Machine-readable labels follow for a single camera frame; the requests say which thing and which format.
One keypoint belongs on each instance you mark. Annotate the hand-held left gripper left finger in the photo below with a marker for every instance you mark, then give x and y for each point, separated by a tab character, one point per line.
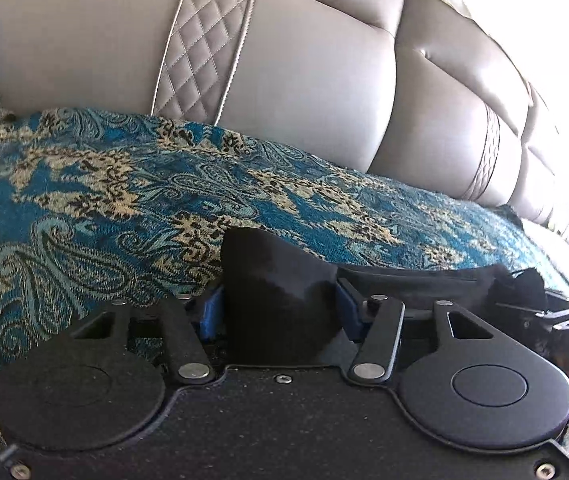
211	317

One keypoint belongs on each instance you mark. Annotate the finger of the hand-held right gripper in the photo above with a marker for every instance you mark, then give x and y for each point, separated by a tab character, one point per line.
539	309

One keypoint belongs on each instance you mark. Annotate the blue paisley blanket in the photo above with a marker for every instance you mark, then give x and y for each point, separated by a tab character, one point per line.
114	200

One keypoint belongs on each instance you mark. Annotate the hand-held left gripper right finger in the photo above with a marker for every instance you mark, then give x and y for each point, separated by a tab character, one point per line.
350	306

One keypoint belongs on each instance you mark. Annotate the black pants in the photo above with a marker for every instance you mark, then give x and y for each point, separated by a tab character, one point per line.
274	300

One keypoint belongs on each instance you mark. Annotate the grey leather sofa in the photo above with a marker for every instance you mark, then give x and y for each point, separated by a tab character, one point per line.
304	75

